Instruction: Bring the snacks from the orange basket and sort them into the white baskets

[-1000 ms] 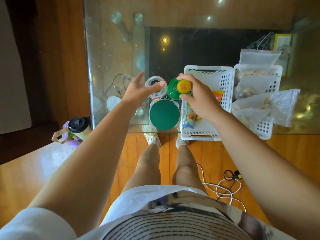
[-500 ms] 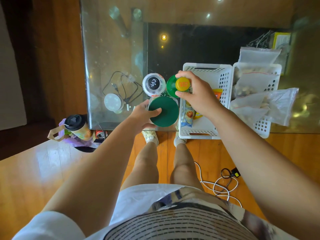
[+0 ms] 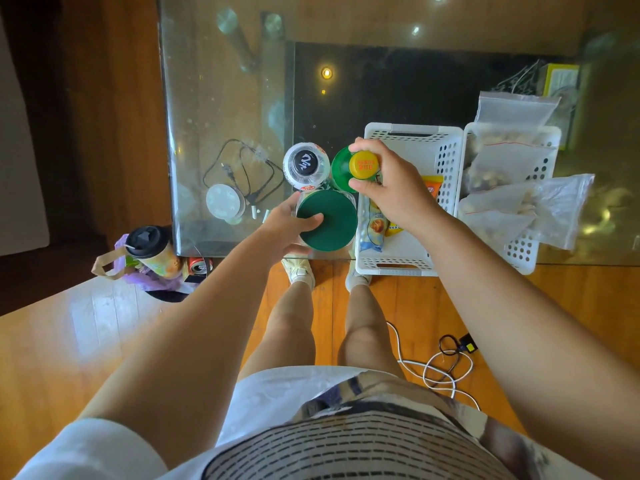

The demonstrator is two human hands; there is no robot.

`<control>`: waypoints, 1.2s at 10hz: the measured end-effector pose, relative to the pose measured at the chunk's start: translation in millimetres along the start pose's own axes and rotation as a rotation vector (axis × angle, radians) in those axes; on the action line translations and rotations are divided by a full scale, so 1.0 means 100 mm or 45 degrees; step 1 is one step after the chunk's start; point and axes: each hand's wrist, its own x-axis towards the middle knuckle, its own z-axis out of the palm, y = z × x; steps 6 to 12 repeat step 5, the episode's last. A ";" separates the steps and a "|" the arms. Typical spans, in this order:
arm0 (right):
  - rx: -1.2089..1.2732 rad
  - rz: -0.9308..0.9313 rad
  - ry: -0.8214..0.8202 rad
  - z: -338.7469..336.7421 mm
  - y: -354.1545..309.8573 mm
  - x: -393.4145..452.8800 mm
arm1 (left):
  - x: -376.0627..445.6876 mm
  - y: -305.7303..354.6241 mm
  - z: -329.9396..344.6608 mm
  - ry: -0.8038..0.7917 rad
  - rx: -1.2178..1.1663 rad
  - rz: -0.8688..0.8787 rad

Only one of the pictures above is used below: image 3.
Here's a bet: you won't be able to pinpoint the person's right hand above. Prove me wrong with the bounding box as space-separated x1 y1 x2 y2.
348 138 452 236

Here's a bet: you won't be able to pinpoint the person's left hand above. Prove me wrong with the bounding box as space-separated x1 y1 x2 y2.
257 192 324 263

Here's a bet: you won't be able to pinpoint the green bottle with yellow cap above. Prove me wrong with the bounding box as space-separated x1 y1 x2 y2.
330 145 384 194

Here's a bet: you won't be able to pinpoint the clear jar with green lid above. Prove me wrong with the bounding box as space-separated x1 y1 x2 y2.
295 189 359 253

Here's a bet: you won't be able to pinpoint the person's left forearm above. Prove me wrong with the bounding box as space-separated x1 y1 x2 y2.
79 230 275 471

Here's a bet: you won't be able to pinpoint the person's right forearm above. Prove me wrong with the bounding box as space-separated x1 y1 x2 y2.
414 214 640 478

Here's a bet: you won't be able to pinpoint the person's left shoe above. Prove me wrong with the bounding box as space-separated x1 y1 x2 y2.
280 258 316 291

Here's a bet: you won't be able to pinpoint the person's shoe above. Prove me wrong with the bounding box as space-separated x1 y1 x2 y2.
344 261 373 294
280 258 316 291

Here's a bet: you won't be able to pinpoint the blue and yellow snack packet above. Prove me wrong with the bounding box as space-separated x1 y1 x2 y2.
359 194 391 253

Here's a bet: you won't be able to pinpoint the clear bottle with black cap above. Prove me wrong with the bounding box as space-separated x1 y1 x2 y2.
282 142 331 192

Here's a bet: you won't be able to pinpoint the person's right shoe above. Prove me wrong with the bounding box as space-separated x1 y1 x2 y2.
344 261 373 294

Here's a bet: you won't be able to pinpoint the orange snack packet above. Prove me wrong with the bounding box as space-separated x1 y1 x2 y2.
421 174 445 201

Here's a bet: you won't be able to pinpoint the white perforated plastic basket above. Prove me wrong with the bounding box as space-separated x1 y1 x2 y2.
354 122 465 277
457 122 562 276

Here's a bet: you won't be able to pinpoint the person's left leg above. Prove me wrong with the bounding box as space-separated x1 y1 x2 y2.
239 281 317 383

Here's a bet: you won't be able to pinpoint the person's leg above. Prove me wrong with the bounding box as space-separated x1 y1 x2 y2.
337 284 407 379
239 281 317 383

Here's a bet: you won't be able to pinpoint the white round disc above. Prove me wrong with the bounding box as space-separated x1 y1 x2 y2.
205 183 247 226

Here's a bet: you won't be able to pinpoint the red drink can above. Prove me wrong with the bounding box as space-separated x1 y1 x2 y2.
186 256 215 279

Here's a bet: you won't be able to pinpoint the person's right leg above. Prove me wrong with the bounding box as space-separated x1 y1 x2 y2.
337 284 407 379

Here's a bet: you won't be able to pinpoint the black lower shelf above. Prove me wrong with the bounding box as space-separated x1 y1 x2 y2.
291 42 556 163

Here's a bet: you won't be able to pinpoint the white shorts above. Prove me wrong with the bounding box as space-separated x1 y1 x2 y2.
14 365 373 480

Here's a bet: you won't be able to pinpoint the clear zip bag of nuts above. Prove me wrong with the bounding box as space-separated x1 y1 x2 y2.
474 91 561 128
461 122 559 196
457 173 596 251

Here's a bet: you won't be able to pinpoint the paper cup with black lid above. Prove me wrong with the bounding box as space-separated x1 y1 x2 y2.
124 225 184 281

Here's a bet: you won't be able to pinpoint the purple plastic bag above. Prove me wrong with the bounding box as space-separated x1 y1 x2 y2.
113 234 192 294

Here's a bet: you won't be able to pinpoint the metal table leg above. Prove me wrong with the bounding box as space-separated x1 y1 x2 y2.
216 8 258 74

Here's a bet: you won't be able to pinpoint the patterned striped shirt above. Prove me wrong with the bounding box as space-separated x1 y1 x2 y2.
200 370 603 480

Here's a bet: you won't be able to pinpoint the yellow-green box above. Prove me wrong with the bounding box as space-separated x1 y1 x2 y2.
541 63 581 151

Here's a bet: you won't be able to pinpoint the thin black cable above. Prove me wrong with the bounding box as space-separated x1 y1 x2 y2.
202 138 286 206

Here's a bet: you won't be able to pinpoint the white cable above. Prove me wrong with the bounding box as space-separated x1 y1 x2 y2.
385 321 481 411

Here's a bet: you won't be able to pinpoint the tangle of black white cables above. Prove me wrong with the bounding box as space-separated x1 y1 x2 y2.
491 59 546 95

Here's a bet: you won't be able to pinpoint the black cable with yellow plug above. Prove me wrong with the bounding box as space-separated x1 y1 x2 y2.
430 333 479 391

